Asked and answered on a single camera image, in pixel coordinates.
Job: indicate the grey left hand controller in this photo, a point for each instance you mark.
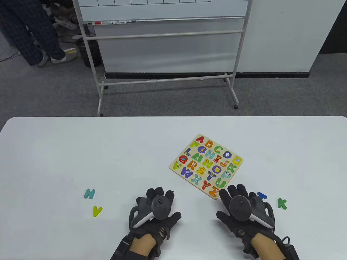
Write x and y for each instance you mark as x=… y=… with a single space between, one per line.
x=160 y=207

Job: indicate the person's right hand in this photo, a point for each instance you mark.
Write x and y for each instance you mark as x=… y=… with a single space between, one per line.
x=235 y=228

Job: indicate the person's left hand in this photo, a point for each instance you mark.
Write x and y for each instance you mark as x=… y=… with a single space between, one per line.
x=165 y=224

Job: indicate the yellow letter block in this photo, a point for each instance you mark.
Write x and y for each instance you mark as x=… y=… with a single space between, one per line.
x=95 y=212

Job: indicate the black right wrist sensor box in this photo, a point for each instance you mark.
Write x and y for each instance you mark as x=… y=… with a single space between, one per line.
x=291 y=253

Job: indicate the grey hand controller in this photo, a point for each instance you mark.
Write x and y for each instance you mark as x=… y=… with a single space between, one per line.
x=240 y=207
x=160 y=207

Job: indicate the green letter block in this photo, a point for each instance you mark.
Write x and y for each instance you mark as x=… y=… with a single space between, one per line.
x=280 y=203

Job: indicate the black bin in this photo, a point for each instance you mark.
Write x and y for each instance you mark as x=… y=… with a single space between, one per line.
x=82 y=54

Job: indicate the person's left forearm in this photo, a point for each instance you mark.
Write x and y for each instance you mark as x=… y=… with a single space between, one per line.
x=141 y=243

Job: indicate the pile of shoes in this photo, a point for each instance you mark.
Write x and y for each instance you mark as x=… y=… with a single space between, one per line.
x=65 y=32

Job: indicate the wooden alphabet puzzle board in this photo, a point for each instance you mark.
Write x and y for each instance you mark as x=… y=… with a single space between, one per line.
x=171 y=167

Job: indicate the black marker pen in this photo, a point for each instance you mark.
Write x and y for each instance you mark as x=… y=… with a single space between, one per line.
x=124 y=22

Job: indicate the grey right hand controller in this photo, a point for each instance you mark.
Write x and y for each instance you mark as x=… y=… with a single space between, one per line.
x=240 y=207

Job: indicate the white rolling whiteboard stand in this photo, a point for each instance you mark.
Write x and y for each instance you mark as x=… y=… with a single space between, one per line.
x=162 y=10

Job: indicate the red marker pen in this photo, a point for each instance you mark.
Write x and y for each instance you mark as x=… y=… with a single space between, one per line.
x=101 y=23

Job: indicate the group of colourful puzzle letters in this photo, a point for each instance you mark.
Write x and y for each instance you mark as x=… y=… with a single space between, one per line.
x=200 y=139

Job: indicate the white item with yellow label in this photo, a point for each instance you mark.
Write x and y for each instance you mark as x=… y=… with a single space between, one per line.
x=71 y=50

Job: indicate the blue letter block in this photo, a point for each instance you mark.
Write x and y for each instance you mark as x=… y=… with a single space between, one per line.
x=262 y=195

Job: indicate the teal letter block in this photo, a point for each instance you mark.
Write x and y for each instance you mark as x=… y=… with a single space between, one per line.
x=89 y=194

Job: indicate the person's right forearm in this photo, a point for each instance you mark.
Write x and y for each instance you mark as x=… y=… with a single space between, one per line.
x=265 y=246

